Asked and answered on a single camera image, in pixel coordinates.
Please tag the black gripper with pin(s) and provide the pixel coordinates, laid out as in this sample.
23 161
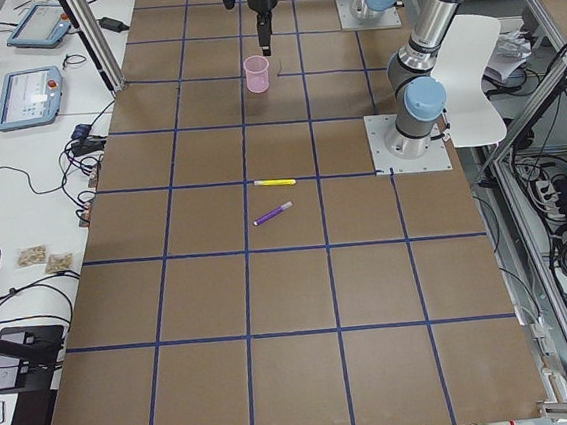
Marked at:
261 0

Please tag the purple marker pen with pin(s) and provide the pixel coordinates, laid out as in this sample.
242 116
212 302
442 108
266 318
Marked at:
273 213

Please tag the pink mesh cup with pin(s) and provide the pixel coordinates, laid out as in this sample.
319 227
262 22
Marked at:
256 69

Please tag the black power adapter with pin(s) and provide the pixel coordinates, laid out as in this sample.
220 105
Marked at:
113 25

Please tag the yellow highlighter pen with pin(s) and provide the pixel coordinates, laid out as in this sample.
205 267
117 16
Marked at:
275 182

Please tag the upper blue teach pendant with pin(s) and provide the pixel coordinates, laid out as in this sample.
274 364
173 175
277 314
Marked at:
43 26

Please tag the blue teach pendant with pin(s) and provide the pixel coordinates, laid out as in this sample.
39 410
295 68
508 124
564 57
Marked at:
30 98
43 26

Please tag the white plastic chair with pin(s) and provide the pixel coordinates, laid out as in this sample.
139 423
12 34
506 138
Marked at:
461 62

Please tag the lower blue teach pendant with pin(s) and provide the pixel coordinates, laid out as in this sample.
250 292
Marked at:
30 98

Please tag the small plastic bag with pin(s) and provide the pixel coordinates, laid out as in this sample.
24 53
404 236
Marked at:
32 256
59 263

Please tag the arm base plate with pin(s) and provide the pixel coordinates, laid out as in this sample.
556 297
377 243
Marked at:
394 154
355 15

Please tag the aluminium frame post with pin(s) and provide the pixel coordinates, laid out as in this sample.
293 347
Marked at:
91 36

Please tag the black camera stand base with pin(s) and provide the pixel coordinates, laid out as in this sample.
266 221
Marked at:
28 357

